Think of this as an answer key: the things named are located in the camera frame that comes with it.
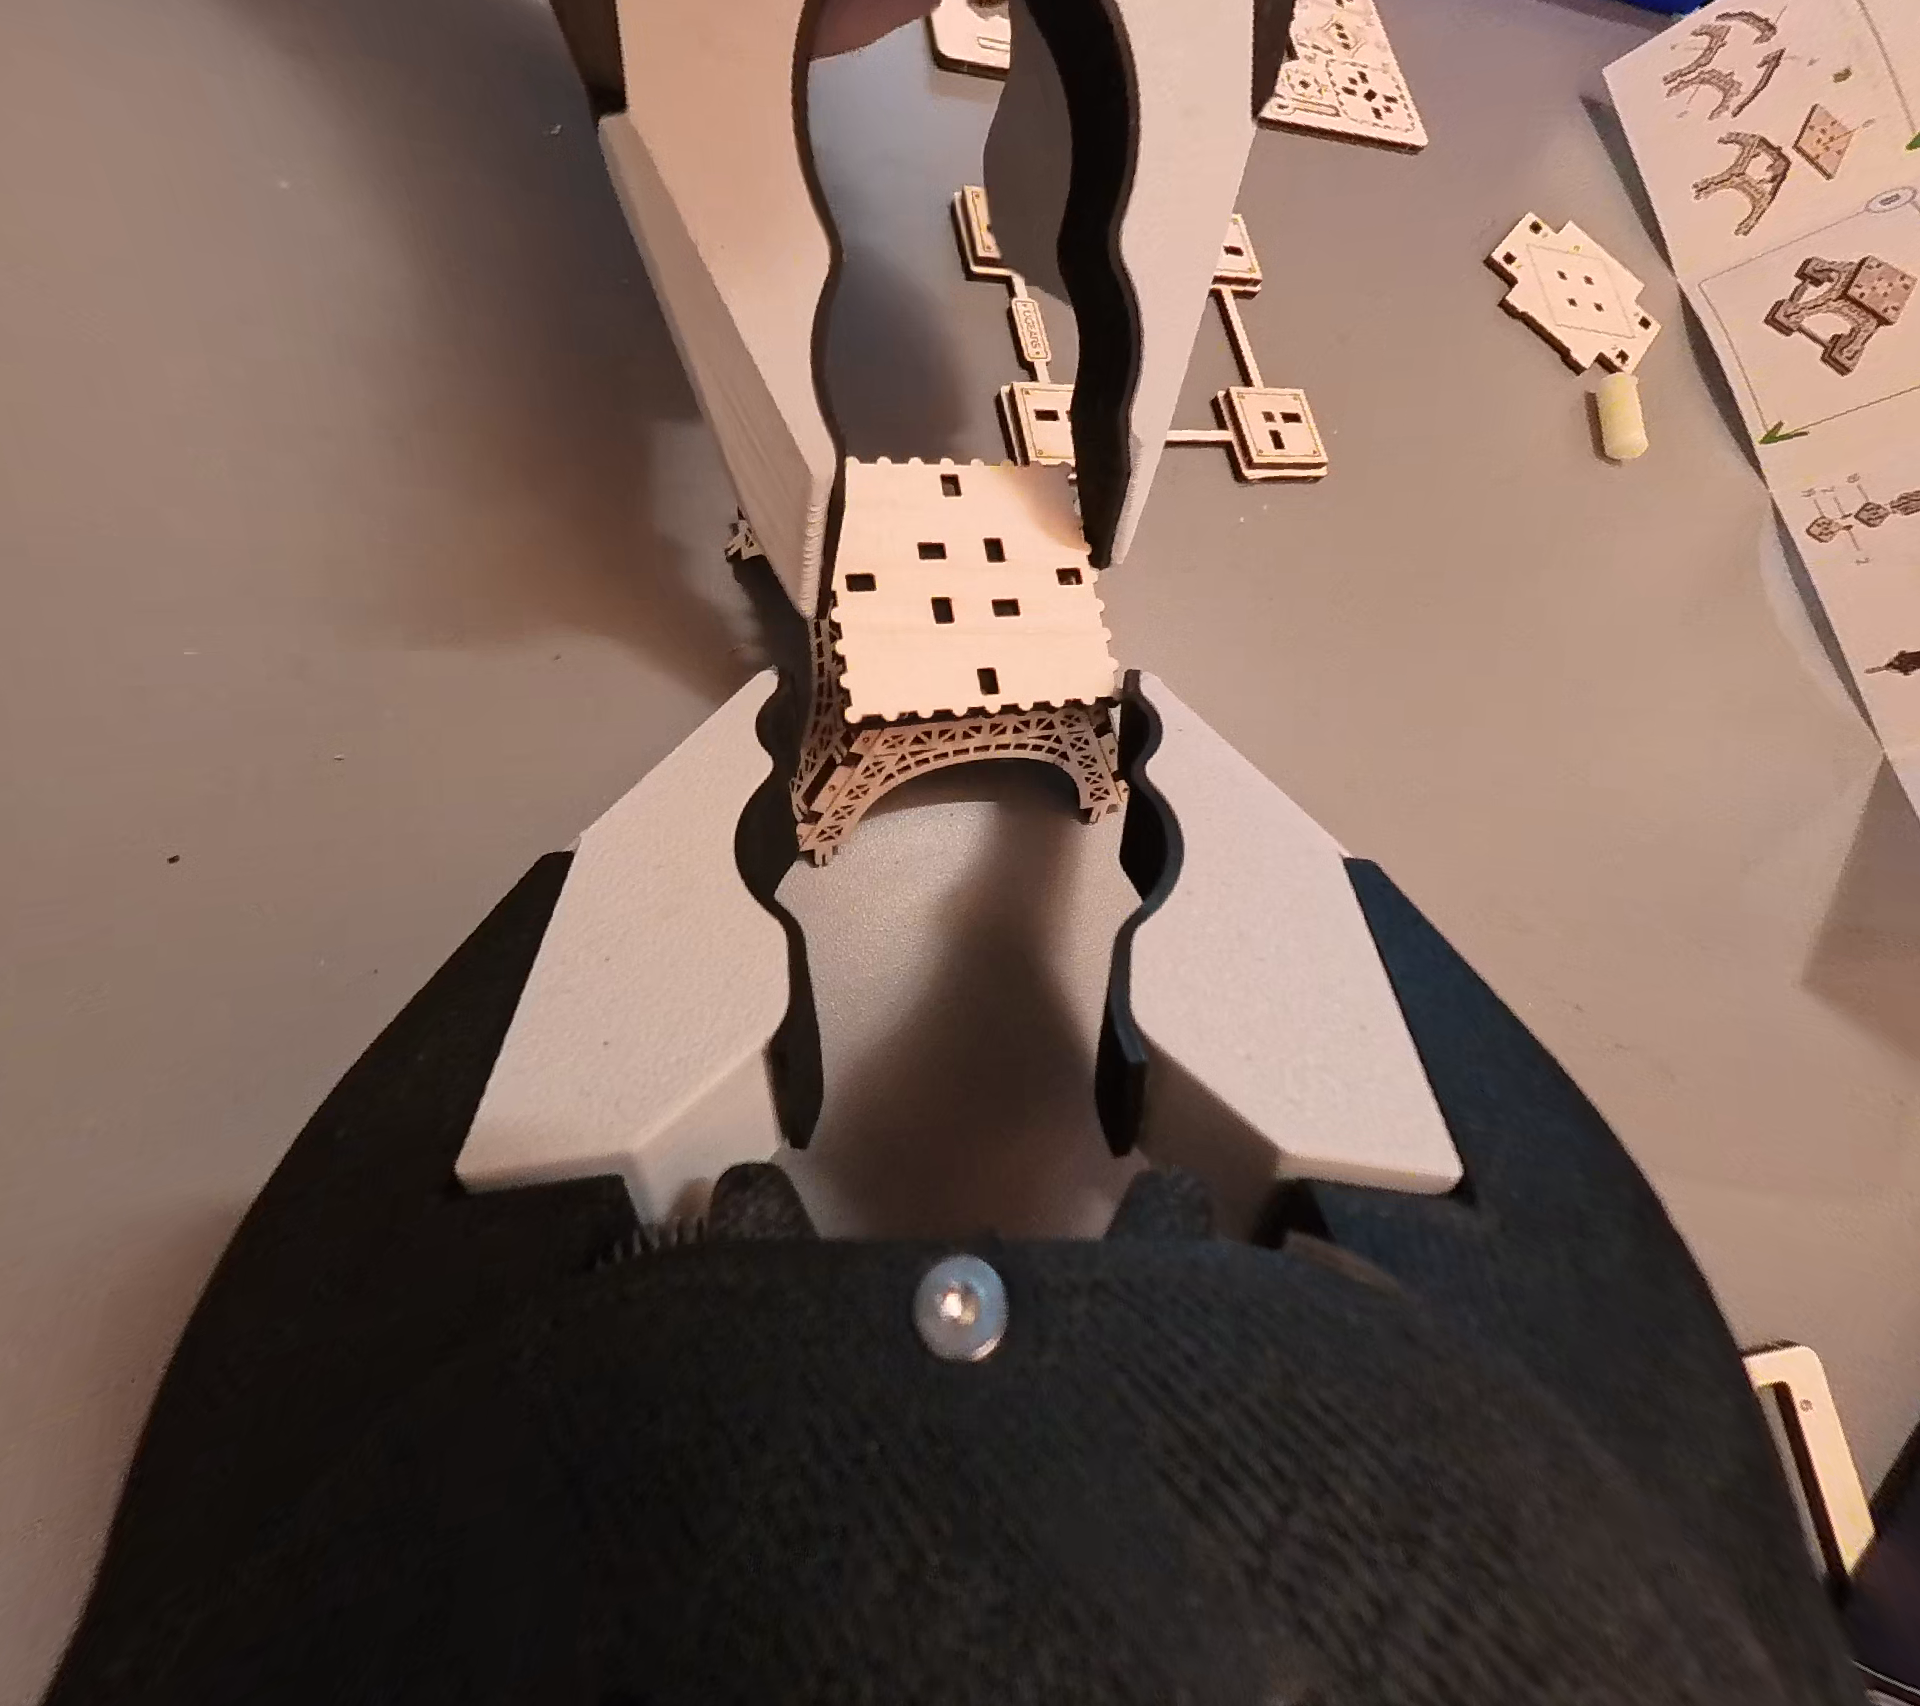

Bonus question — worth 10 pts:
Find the paper instruction sheet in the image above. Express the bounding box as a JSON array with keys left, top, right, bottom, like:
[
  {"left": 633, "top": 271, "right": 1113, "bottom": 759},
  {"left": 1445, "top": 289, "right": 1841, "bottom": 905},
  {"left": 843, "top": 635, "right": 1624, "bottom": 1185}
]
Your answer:
[{"left": 1601, "top": 0, "right": 1920, "bottom": 824}]

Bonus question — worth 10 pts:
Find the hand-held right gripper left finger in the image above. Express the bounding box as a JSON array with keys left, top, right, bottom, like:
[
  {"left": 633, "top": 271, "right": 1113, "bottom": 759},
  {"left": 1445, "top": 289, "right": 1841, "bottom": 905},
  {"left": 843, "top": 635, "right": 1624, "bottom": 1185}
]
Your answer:
[{"left": 453, "top": 667, "right": 826, "bottom": 1226}]

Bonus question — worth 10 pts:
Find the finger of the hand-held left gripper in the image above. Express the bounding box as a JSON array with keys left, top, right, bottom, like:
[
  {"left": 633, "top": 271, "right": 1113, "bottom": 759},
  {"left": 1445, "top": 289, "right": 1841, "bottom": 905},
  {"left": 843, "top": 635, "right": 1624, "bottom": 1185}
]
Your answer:
[
  {"left": 982, "top": 0, "right": 1262, "bottom": 568},
  {"left": 591, "top": 0, "right": 870, "bottom": 620}
]

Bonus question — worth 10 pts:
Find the wooden parts sheet with window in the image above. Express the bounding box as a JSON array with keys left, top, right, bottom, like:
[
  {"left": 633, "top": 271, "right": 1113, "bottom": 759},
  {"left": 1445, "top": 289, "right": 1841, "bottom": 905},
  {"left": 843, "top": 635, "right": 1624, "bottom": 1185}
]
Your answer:
[{"left": 1741, "top": 1345, "right": 1875, "bottom": 1590}]

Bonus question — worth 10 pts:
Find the wooden parts sheet with arches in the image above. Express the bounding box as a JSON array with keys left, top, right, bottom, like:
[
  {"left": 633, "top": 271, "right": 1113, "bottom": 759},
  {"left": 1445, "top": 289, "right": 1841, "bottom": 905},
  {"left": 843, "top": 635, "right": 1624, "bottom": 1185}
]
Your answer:
[{"left": 926, "top": 0, "right": 1431, "bottom": 156}]

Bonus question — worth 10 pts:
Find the wooden cross-shaped plate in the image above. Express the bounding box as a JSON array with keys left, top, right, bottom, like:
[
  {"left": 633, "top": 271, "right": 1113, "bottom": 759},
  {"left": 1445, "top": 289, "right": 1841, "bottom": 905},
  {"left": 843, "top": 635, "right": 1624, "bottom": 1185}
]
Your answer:
[{"left": 1485, "top": 214, "right": 1664, "bottom": 374}]

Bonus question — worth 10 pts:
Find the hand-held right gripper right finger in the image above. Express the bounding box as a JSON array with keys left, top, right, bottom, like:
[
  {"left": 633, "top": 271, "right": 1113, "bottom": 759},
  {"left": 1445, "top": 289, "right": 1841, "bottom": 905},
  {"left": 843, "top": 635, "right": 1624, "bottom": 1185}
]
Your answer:
[{"left": 1095, "top": 673, "right": 1467, "bottom": 1237}]

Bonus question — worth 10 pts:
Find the wooden four-square connector frame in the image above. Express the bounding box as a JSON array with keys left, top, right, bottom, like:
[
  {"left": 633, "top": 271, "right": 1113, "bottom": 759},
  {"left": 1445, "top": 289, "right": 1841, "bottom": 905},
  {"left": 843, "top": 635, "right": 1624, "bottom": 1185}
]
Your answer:
[{"left": 953, "top": 183, "right": 1332, "bottom": 486}]

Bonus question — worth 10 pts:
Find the wooden tower base model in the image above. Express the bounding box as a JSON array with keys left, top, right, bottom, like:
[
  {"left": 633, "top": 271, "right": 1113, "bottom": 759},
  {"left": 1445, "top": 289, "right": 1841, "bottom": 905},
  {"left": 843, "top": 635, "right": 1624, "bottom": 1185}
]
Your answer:
[{"left": 725, "top": 457, "right": 1128, "bottom": 866}]

